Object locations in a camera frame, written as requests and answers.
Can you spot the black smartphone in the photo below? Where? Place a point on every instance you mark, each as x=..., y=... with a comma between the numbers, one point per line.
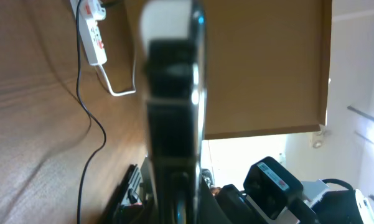
x=173, y=37

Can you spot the white power strip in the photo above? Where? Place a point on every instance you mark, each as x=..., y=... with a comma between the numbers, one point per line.
x=91, y=38

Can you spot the brown wooden side panel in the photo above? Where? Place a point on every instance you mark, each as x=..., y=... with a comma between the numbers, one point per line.
x=267, y=67

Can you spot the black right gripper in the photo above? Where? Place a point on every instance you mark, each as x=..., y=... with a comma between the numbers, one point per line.
x=340, y=206

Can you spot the white USB charger plug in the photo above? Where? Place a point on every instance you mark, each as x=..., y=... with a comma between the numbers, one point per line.
x=92, y=10

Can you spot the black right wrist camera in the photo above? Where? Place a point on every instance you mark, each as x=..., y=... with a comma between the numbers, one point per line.
x=271, y=186

